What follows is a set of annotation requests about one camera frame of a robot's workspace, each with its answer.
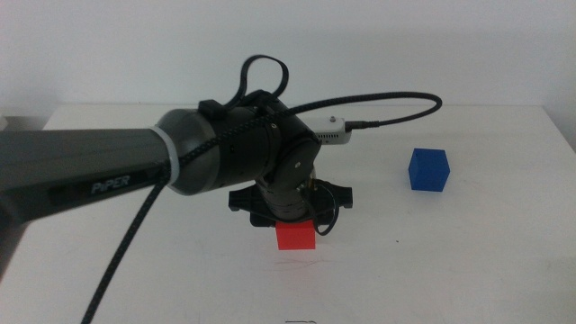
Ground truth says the black cable clip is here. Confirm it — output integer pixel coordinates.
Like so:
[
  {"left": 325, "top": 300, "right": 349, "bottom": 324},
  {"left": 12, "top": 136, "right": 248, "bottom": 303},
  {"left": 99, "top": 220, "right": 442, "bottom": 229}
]
[{"left": 197, "top": 99, "right": 225, "bottom": 121}]

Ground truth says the white zip tie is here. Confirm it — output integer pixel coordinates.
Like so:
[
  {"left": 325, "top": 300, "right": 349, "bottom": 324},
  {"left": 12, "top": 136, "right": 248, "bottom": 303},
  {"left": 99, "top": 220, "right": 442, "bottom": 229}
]
[{"left": 149, "top": 124, "right": 181, "bottom": 188}]

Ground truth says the thin black gripper wire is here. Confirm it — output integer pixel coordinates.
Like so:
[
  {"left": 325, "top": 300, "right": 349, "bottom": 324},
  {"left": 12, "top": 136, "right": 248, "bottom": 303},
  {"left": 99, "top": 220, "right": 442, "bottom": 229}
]
[{"left": 301, "top": 182, "right": 339, "bottom": 238}]

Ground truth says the red cube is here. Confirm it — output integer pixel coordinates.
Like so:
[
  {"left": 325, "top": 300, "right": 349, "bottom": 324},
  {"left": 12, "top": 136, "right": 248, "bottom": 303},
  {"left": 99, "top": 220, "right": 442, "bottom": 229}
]
[{"left": 274, "top": 220, "right": 317, "bottom": 251}]

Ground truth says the black braided cable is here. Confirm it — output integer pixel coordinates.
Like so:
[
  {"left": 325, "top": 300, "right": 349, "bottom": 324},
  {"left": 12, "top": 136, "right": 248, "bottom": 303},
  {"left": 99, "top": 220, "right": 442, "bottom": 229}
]
[{"left": 79, "top": 91, "right": 444, "bottom": 324}]

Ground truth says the thin black cable loop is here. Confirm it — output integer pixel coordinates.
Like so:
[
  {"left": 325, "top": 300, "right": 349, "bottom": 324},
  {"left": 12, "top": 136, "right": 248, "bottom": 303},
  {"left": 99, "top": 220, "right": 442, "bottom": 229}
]
[{"left": 224, "top": 54, "right": 290, "bottom": 112}]

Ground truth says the blue cube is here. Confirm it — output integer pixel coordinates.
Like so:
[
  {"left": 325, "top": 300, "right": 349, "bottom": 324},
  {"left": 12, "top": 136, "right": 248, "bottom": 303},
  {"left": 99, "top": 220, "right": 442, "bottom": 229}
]
[{"left": 408, "top": 148, "right": 452, "bottom": 194}]

